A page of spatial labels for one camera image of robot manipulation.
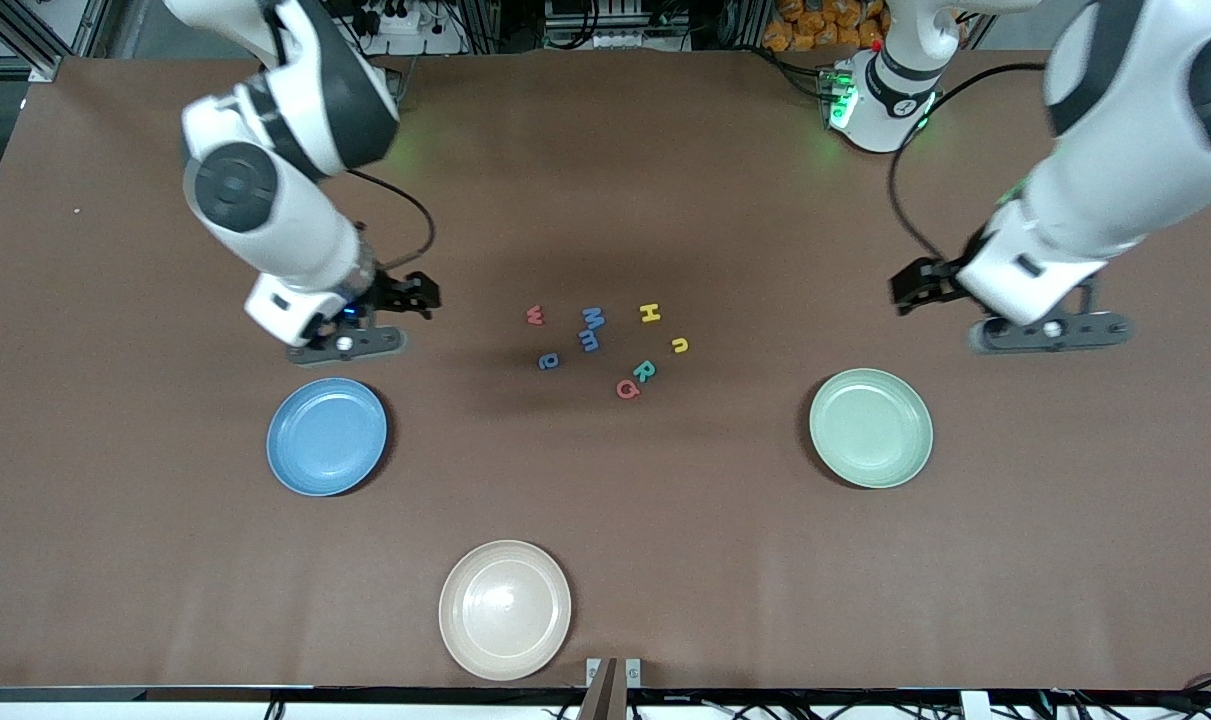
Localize table edge post bracket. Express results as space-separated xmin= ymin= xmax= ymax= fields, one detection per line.
xmin=577 ymin=657 xmax=642 ymax=720

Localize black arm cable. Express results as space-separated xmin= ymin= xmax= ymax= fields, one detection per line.
xmin=887 ymin=62 xmax=1048 ymax=263
xmin=348 ymin=168 xmax=436 ymax=273

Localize orange snack bags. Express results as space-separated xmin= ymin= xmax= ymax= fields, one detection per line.
xmin=763 ymin=0 xmax=888 ymax=53

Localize blue plate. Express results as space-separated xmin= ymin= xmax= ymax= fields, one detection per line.
xmin=266 ymin=377 xmax=389 ymax=498

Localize green lit connector box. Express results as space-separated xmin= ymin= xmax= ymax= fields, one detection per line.
xmin=815 ymin=65 xmax=859 ymax=129

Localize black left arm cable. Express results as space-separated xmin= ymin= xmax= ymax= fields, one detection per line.
xmin=887 ymin=62 xmax=1048 ymax=263

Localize metal electronics rack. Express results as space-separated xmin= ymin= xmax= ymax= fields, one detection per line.
xmin=545 ymin=0 xmax=691 ymax=51

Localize green plate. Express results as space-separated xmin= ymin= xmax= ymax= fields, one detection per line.
xmin=808 ymin=368 xmax=935 ymax=490

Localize white power strip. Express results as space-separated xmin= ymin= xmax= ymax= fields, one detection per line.
xmin=350 ymin=0 xmax=466 ymax=56

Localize aluminium frame profile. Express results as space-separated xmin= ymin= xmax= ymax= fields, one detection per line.
xmin=0 ymin=0 xmax=106 ymax=83

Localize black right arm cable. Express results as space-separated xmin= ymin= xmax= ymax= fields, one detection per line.
xmin=348 ymin=168 xmax=436 ymax=273

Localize beige plate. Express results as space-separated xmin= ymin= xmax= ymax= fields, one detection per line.
xmin=438 ymin=540 xmax=573 ymax=683

